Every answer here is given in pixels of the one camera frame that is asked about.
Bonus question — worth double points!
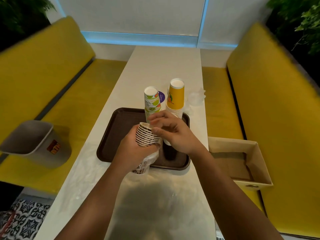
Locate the crumpled clear plastic wrap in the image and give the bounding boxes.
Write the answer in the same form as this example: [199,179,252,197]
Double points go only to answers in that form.
[184,87,206,116]

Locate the person's left hand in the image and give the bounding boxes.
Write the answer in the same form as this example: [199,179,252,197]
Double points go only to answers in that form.
[112,124,161,174]

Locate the yellow upholstered bench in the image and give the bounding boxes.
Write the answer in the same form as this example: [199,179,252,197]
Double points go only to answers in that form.
[201,21,320,238]
[0,16,128,195]

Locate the clear plastic sleeve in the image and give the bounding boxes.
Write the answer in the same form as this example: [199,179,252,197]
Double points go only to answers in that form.
[132,150,160,175]

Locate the stack of lime print cups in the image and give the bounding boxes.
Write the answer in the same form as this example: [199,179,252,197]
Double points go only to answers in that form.
[144,86,162,123]

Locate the stack of brown paper cups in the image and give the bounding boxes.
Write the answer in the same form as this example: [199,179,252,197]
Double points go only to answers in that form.
[135,122,161,147]

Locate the person's left forearm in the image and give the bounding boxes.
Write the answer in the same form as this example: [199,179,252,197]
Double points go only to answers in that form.
[54,160,137,240]

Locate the dark paper cup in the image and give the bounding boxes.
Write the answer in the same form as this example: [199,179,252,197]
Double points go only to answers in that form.
[162,139,178,162]

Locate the white window blind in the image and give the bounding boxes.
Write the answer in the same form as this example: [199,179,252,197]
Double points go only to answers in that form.
[55,0,272,49]

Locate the brown plastic tray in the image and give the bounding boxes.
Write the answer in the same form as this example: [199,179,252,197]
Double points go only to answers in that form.
[96,107,191,171]

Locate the green leafy plant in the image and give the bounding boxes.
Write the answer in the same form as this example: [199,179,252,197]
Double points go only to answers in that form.
[265,0,320,85]
[0,0,57,51]

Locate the stack of yellow paper cups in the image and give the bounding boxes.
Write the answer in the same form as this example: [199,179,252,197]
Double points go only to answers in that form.
[166,78,185,119]

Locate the open cardboard box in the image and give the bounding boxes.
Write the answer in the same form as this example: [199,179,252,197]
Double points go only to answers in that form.
[208,136,274,191]

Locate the grey waste bin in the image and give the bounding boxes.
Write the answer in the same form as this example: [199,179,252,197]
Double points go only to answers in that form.
[0,120,73,169]

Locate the person's right forearm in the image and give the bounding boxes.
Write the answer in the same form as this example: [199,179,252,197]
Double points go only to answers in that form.
[189,147,283,240]

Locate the person's right hand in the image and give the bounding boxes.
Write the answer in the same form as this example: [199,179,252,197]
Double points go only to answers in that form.
[147,109,203,158]

